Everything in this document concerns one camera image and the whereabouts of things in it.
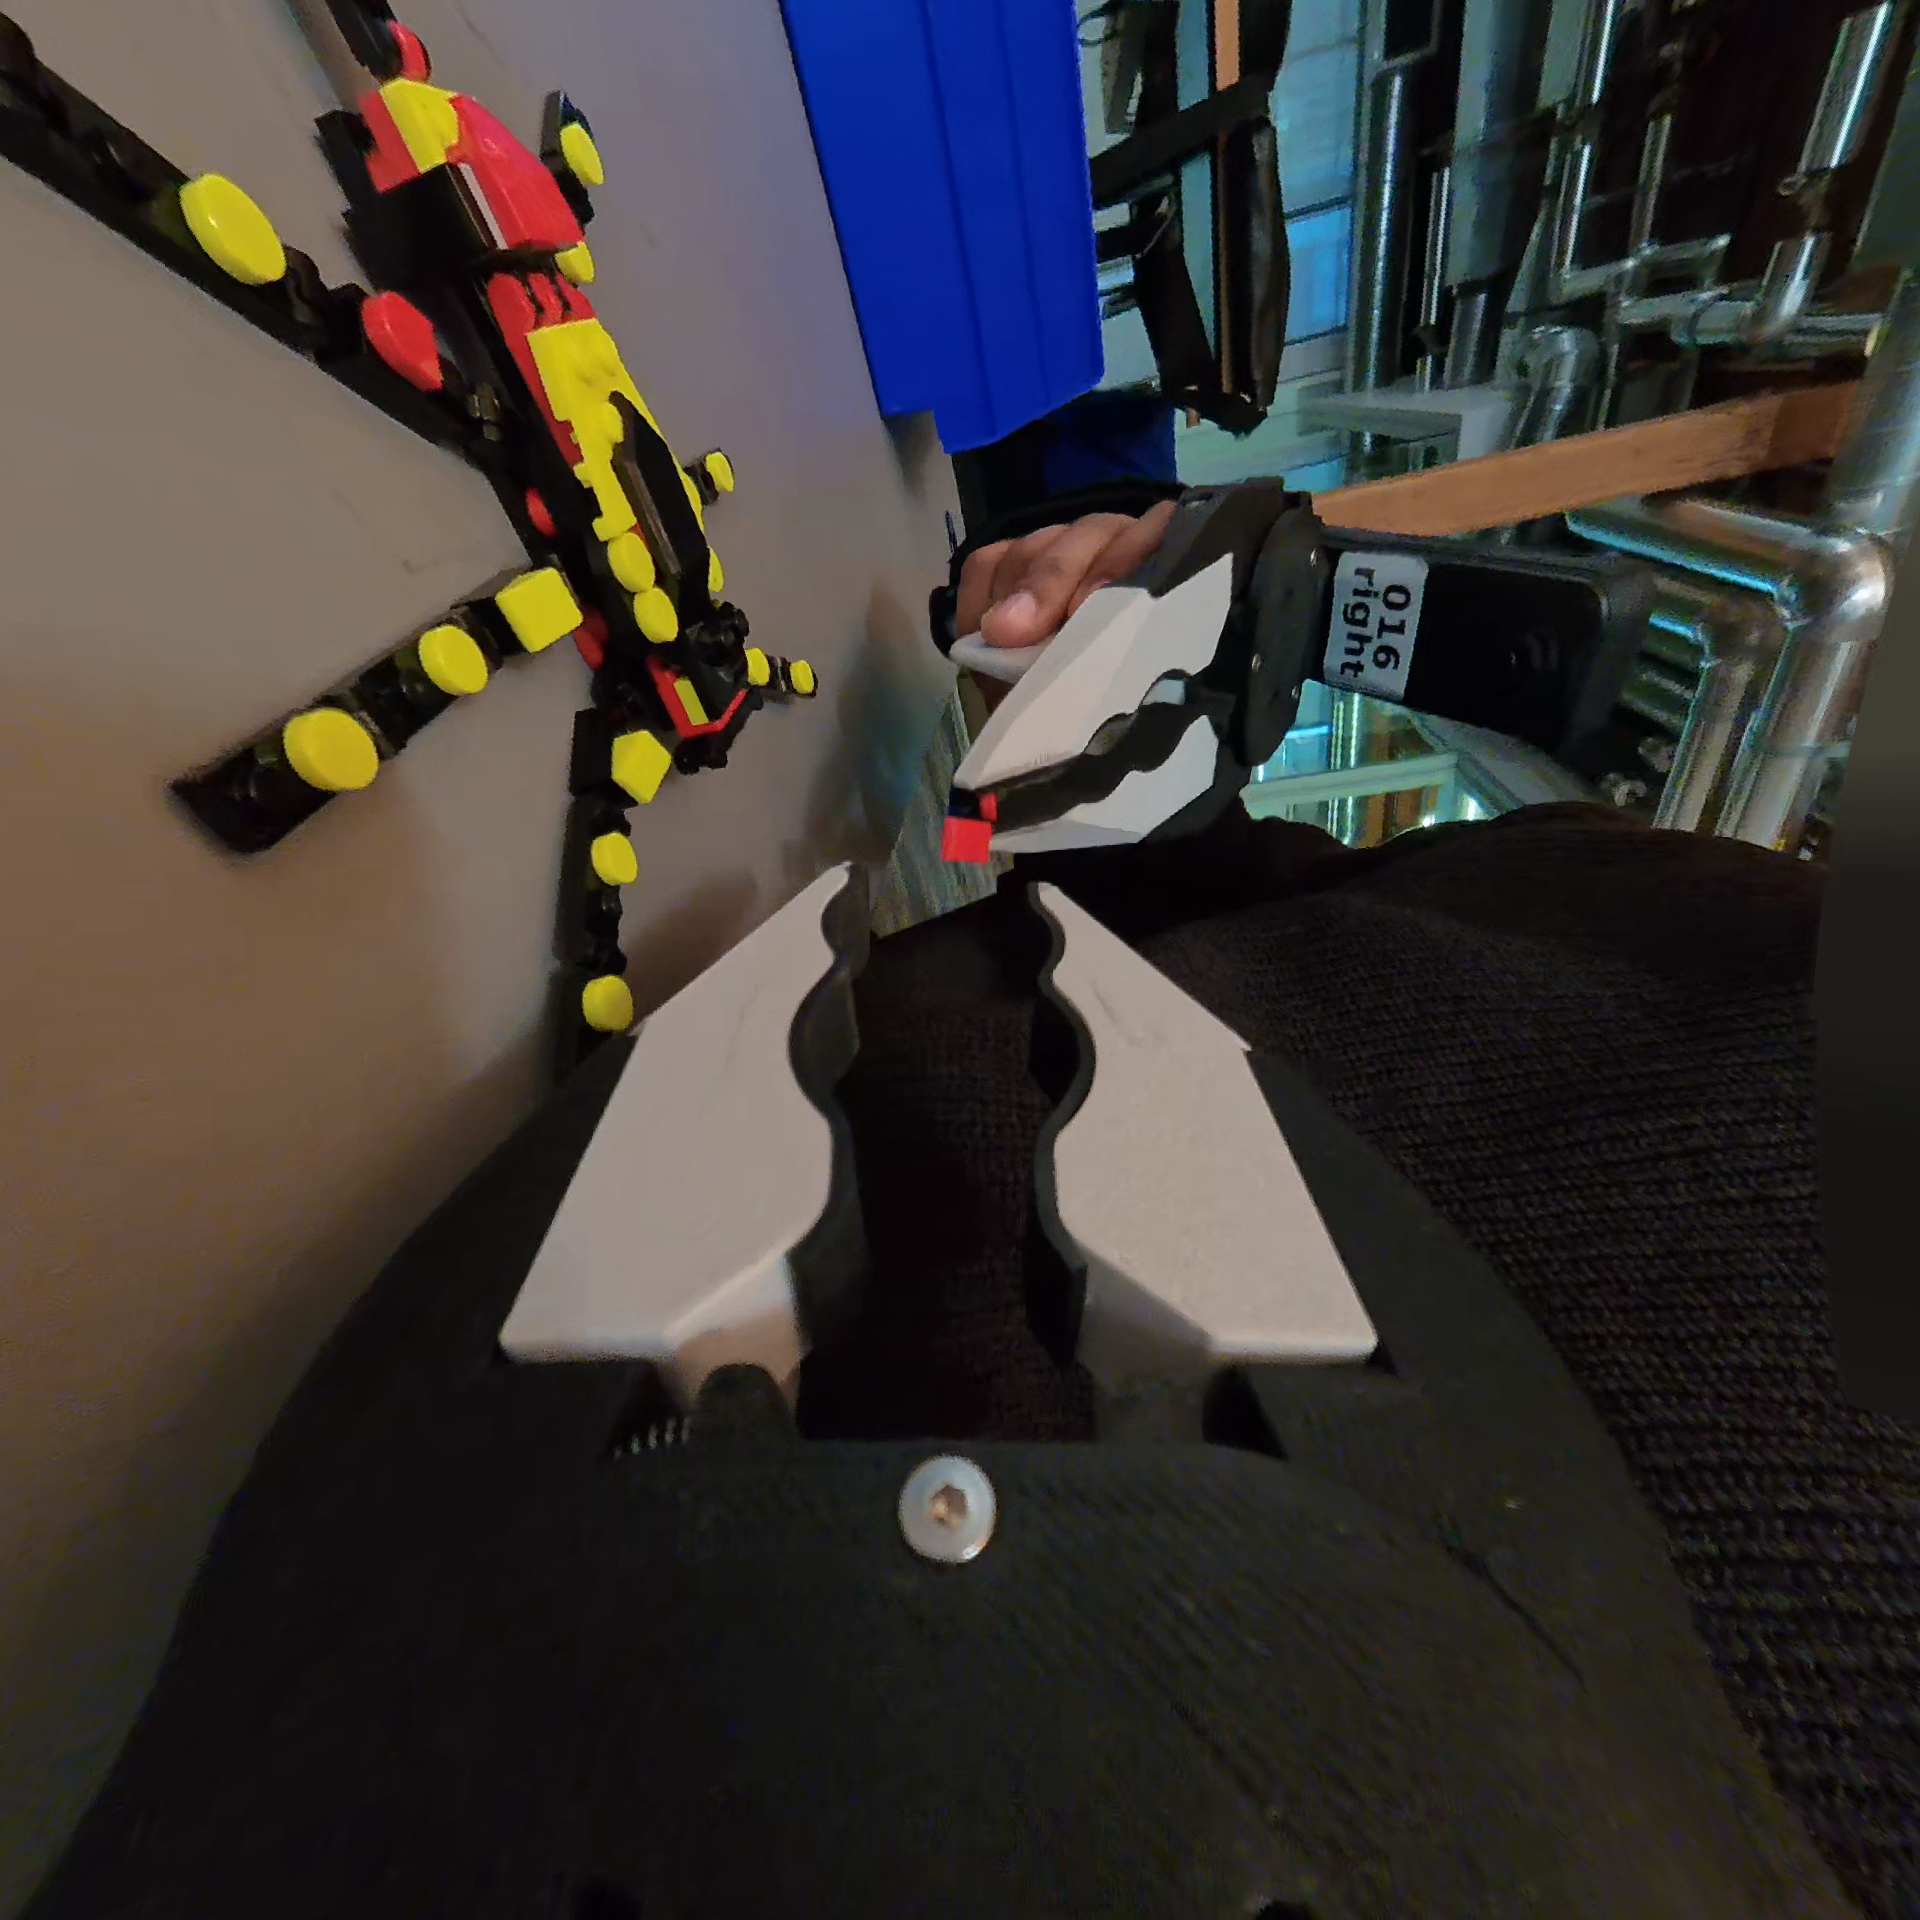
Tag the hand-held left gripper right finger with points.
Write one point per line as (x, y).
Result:
(1200, 1184)

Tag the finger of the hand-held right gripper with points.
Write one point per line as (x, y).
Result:
(1109, 662)
(1154, 795)

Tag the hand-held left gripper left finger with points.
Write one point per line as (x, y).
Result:
(674, 1184)

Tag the red lego slope brick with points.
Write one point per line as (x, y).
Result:
(968, 840)

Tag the black yellow lego scorpion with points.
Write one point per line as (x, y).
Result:
(586, 388)

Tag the person's right hand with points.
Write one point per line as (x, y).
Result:
(1049, 579)

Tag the wooden ceiling beam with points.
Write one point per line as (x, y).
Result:
(1620, 457)

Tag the silver ventilation ducts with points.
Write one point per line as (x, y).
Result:
(1800, 600)

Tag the black office chair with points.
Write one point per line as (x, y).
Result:
(1230, 271)

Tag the blue plastic bin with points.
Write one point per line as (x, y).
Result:
(960, 194)

